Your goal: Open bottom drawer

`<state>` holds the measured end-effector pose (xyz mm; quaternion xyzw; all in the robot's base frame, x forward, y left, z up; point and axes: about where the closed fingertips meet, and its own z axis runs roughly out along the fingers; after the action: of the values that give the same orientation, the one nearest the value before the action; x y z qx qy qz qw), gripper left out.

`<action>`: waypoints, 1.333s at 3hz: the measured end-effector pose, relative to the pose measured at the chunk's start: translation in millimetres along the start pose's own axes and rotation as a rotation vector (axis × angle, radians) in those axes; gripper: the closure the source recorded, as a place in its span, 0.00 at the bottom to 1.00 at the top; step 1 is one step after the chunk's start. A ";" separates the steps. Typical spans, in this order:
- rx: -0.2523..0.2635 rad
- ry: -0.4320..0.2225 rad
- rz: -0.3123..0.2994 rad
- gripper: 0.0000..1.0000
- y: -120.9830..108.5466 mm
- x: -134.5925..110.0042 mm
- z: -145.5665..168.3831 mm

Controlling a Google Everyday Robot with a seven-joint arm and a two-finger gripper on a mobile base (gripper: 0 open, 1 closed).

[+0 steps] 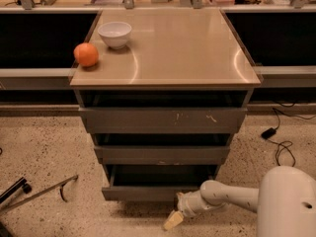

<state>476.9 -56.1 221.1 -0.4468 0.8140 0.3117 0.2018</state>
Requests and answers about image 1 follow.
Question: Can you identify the orange fruit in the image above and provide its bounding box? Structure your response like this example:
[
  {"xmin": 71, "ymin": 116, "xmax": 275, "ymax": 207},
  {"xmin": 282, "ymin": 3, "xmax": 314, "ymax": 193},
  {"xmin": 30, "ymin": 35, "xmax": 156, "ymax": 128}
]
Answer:
[{"xmin": 73, "ymin": 42, "xmax": 99, "ymax": 67}]

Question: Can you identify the grey middle drawer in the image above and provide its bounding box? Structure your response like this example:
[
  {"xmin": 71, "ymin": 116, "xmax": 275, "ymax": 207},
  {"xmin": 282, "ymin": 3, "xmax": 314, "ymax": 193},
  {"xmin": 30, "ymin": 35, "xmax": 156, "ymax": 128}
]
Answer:
[{"xmin": 95, "ymin": 146, "xmax": 230, "ymax": 165}]

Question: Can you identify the black floor cable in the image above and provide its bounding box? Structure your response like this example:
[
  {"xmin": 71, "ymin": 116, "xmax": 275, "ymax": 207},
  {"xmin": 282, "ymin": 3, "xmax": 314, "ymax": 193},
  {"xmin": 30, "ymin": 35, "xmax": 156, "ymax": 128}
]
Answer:
[{"xmin": 267, "ymin": 100, "xmax": 316, "ymax": 168}]

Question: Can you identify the white ceramic bowl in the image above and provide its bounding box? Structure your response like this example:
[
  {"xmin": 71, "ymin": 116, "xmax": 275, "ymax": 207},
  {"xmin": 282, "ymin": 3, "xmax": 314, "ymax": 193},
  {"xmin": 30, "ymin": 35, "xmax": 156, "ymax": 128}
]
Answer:
[{"xmin": 98, "ymin": 22, "xmax": 132, "ymax": 49}]

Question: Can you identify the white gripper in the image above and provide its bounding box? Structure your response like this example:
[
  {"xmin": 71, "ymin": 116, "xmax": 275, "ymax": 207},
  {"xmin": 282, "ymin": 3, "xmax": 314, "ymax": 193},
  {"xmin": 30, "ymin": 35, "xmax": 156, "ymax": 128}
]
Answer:
[{"xmin": 163, "ymin": 191, "xmax": 216, "ymax": 231}]

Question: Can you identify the grey top drawer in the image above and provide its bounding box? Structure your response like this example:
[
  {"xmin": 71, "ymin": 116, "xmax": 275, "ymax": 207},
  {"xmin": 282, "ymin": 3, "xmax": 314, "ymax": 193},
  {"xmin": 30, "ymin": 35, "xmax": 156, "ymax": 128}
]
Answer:
[{"xmin": 79, "ymin": 108, "xmax": 247, "ymax": 134}]

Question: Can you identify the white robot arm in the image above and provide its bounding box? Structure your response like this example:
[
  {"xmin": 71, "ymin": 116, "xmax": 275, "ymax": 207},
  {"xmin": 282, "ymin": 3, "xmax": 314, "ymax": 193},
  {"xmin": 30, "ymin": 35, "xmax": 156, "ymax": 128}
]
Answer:
[{"xmin": 163, "ymin": 166, "xmax": 316, "ymax": 237}]

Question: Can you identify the grey drawer cabinet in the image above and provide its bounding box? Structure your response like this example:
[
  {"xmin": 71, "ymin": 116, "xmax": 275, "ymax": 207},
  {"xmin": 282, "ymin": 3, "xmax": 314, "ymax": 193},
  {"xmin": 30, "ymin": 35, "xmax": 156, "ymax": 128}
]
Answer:
[{"xmin": 68, "ymin": 7, "xmax": 263, "ymax": 194}]

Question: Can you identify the grey drawer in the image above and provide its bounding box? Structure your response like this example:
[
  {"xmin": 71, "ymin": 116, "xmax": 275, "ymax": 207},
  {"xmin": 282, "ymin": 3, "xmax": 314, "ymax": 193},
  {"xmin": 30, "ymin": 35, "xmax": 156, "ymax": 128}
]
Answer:
[
  {"xmin": 79, "ymin": 108, "xmax": 247, "ymax": 134},
  {"xmin": 102, "ymin": 165, "xmax": 219, "ymax": 201},
  {"xmin": 95, "ymin": 146, "xmax": 230, "ymax": 165}
]

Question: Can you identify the black power adapter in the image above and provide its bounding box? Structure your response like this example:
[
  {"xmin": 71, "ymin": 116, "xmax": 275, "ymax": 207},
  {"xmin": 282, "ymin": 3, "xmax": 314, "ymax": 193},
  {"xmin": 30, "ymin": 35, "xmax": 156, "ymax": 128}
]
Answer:
[{"xmin": 261, "ymin": 127, "xmax": 277, "ymax": 139}]

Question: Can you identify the metal tripod stand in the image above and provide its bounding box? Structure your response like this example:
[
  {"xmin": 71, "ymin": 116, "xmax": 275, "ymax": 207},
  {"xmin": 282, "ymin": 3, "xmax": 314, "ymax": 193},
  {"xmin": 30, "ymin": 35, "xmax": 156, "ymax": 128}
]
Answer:
[{"xmin": 0, "ymin": 174, "xmax": 79, "ymax": 237}]

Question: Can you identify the grey bottom drawer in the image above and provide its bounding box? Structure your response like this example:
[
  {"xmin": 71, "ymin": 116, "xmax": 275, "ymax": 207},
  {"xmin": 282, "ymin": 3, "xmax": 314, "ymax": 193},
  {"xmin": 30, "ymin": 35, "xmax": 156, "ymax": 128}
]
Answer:
[{"xmin": 102, "ymin": 165, "xmax": 219, "ymax": 201}]

